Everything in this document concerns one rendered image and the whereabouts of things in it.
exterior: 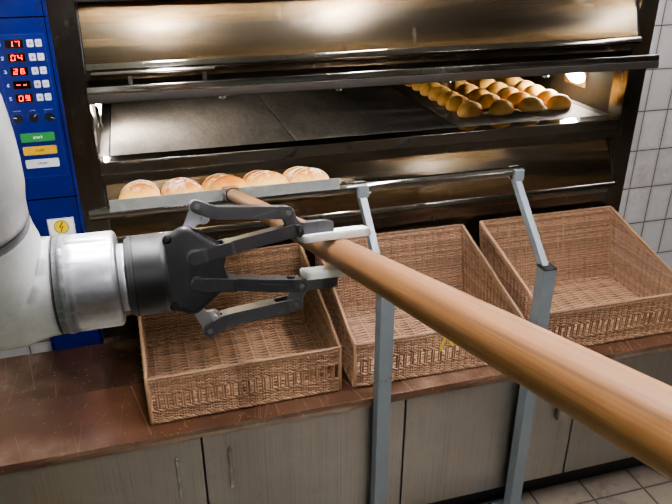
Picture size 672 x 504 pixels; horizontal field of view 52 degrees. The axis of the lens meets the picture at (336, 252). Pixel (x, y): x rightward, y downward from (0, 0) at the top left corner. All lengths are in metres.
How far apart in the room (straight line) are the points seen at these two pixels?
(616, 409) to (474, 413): 1.98
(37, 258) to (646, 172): 2.52
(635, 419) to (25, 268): 0.49
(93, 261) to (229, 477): 1.52
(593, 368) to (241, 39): 1.89
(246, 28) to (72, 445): 1.25
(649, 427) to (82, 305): 0.48
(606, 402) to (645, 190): 2.66
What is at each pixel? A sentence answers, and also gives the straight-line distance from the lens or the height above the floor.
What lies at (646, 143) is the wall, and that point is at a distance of 2.85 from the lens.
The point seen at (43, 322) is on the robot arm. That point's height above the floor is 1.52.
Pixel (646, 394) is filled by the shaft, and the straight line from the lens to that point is 0.28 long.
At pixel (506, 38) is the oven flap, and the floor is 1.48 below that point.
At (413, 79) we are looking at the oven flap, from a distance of 2.13.
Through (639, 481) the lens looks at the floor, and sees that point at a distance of 2.85.
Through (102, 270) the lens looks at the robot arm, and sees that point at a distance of 0.63.
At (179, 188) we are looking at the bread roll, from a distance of 1.69.
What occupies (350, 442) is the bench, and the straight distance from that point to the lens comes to 2.14.
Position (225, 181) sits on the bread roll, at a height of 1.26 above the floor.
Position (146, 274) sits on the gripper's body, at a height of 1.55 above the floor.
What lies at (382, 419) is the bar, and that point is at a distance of 2.04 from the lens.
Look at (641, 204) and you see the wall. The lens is 2.95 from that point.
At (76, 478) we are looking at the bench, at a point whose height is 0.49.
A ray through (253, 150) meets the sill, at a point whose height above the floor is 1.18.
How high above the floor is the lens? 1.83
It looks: 26 degrees down
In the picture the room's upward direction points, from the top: straight up
